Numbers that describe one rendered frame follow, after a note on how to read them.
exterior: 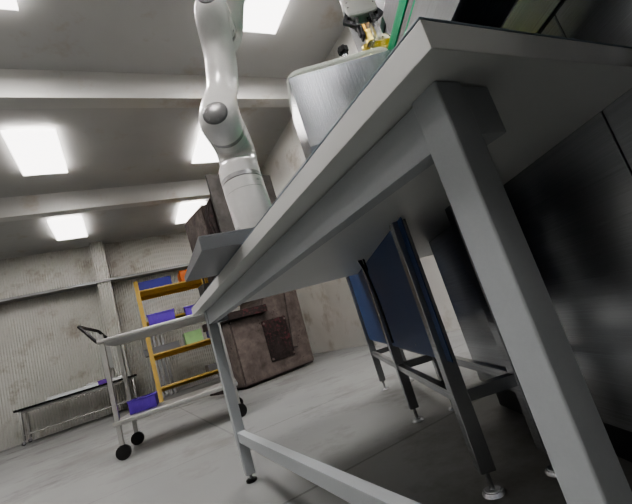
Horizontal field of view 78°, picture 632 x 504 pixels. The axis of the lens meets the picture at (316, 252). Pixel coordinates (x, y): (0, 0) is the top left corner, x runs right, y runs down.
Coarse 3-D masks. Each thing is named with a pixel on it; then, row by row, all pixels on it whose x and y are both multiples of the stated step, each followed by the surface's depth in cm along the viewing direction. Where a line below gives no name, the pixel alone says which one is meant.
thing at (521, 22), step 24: (384, 0) 135; (528, 0) 75; (552, 0) 70; (576, 0) 65; (600, 0) 61; (624, 0) 57; (384, 24) 146; (504, 24) 84; (528, 24) 77; (552, 24) 71; (576, 24) 66; (600, 24) 62; (624, 24) 58; (360, 48) 184
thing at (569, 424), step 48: (432, 96) 41; (480, 96) 44; (384, 144) 49; (432, 144) 42; (480, 144) 40; (336, 192) 61; (384, 192) 52; (480, 192) 38; (288, 240) 80; (480, 240) 39; (240, 288) 116; (528, 288) 37; (528, 336) 36; (528, 384) 37; (576, 384) 35; (240, 432) 156; (576, 432) 34; (336, 480) 81; (576, 480) 35; (624, 480) 34
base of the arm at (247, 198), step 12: (240, 180) 107; (252, 180) 108; (228, 192) 108; (240, 192) 106; (252, 192) 107; (264, 192) 109; (228, 204) 109; (240, 204) 106; (252, 204) 106; (264, 204) 107; (240, 216) 106; (252, 216) 105; (240, 228) 106
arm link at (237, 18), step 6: (228, 0) 127; (234, 0) 127; (240, 0) 127; (228, 6) 128; (234, 6) 128; (240, 6) 128; (234, 12) 129; (240, 12) 129; (234, 18) 130; (240, 18) 130; (234, 24) 131; (240, 24) 131; (240, 30) 132; (234, 36) 128; (240, 36) 133; (234, 42) 130; (240, 42) 134; (234, 48) 132
